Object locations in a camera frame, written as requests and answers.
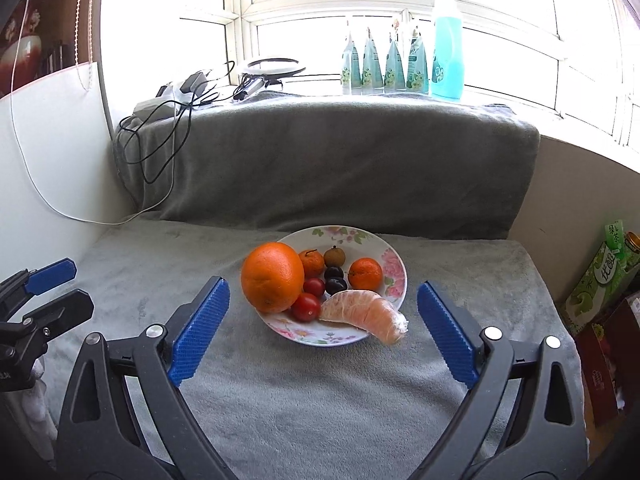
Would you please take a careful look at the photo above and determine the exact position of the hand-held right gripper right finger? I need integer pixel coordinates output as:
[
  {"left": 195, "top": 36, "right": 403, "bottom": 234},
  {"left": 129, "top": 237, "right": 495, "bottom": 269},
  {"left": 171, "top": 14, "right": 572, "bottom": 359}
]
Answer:
[{"left": 415, "top": 281, "right": 588, "bottom": 480}]

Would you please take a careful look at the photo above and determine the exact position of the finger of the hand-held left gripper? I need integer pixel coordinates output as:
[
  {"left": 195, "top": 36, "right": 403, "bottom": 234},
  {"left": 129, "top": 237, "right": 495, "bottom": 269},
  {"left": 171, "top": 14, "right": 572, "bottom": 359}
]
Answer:
[
  {"left": 0, "top": 258, "right": 77, "bottom": 316},
  {"left": 22, "top": 289, "right": 95, "bottom": 356}
]

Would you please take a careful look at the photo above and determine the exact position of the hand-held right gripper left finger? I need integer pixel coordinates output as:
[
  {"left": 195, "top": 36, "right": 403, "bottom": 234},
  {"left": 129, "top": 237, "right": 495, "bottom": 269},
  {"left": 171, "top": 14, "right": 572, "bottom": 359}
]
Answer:
[{"left": 55, "top": 276, "right": 231, "bottom": 480}]

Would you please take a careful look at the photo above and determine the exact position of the peeled pomelo segment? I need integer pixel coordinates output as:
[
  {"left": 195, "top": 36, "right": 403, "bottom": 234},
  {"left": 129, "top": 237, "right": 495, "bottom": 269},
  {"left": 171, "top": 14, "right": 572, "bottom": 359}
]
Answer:
[{"left": 318, "top": 290, "right": 410, "bottom": 345}]

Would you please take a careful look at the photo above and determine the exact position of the white floral plate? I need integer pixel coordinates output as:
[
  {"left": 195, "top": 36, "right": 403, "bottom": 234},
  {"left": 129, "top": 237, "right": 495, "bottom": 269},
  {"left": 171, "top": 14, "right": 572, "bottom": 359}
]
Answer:
[{"left": 254, "top": 225, "right": 407, "bottom": 347}]

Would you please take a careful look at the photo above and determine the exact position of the large orange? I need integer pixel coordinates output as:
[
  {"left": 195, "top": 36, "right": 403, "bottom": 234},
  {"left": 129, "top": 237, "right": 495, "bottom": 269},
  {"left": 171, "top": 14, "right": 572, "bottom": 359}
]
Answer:
[{"left": 241, "top": 242, "right": 306, "bottom": 314}]

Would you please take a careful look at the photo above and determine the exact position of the small mandarin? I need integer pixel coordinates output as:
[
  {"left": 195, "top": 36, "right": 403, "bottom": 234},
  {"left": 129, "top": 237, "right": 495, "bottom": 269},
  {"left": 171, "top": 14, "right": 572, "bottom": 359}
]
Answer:
[
  {"left": 348, "top": 257, "right": 384, "bottom": 292},
  {"left": 298, "top": 249, "right": 326, "bottom": 279}
]

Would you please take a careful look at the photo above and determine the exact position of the white board panel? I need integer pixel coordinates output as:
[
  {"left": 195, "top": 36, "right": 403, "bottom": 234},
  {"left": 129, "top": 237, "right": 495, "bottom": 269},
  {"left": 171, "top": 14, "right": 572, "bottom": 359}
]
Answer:
[{"left": 0, "top": 60, "right": 121, "bottom": 281}]

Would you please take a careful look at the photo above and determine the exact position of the light grey blanket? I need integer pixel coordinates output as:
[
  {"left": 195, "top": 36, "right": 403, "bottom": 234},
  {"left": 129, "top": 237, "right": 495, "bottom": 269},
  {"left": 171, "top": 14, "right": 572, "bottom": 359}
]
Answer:
[{"left": 40, "top": 220, "right": 588, "bottom": 480}]

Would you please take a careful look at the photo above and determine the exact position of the green carton box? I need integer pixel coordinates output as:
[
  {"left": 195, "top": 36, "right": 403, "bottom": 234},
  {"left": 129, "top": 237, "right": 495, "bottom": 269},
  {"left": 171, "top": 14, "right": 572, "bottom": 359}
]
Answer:
[{"left": 559, "top": 220, "right": 640, "bottom": 337}]

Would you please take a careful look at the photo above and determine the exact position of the dark red box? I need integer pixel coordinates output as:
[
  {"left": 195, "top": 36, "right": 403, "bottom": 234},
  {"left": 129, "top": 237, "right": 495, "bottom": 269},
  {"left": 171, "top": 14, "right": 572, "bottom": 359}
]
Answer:
[{"left": 574, "top": 294, "right": 640, "bottom": 428}]

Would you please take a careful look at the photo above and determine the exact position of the dark grey blanket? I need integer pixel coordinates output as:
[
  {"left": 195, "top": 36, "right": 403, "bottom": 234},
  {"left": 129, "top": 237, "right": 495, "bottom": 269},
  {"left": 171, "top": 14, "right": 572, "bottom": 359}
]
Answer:
[{"left": 112, "top": 91, "right": 542, "bottom": 241}]

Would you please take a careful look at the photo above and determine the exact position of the white power strip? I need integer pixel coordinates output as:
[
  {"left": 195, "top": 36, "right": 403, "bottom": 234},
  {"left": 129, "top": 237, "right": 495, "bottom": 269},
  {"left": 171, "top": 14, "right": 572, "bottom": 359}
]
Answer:
[{"left": 132, "top": 92, "right": 201, "bottom": 116}]

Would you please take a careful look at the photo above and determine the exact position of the black power adapter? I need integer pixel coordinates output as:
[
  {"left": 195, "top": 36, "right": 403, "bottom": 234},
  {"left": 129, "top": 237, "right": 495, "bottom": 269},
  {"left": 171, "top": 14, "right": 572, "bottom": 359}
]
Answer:
[{"left": 180, "top": 71, "right": 208, "bottom": 98}]

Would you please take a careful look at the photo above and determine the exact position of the dark red floral picture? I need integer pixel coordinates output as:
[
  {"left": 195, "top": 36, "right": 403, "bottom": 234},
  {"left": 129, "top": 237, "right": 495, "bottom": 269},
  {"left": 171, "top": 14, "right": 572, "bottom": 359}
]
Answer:
[{"left": 0, "top": 0, "right": 86, "bottom": 96}]

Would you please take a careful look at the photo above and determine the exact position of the blue detergent bottle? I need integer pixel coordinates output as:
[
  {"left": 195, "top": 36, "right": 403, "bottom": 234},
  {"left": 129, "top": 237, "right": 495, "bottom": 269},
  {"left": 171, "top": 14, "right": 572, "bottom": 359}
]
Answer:
[{"left": 430, "top": 0, "right": 466, "bottom": 101}]

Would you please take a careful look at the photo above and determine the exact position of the white cable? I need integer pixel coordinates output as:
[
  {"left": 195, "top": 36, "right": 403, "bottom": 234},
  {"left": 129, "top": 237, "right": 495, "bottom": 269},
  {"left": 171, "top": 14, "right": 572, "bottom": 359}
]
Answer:
[{"left": 11, "top": 0, "right": 211, "bottom": 226}]

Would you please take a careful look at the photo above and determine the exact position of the black cable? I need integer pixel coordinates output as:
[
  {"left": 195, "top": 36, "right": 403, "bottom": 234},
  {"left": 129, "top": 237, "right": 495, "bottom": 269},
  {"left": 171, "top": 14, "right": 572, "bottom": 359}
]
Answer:
[{"left": 117, "top": 60, "right": 261, "bottom": 186}]

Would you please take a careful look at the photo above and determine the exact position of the ring light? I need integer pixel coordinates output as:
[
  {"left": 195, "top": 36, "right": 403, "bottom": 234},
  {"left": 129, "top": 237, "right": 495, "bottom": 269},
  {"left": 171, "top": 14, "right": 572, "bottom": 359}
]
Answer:
[{"left": 234, "top": 57, "right": 307, "bottom": 102}]

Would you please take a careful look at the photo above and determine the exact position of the beaded blind cord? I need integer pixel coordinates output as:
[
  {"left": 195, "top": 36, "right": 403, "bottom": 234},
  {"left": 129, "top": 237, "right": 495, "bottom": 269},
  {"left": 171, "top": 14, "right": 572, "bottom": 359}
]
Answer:
[{"left": 75, "top": 0, "right": 98, "bottom": 93}]

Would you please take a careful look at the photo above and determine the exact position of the white window frame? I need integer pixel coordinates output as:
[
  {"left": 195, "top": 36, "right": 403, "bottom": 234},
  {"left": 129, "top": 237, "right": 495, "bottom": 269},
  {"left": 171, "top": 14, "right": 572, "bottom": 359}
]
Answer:
[{"left": 180, "top": 0, "right": 640, "bottom": 151}]

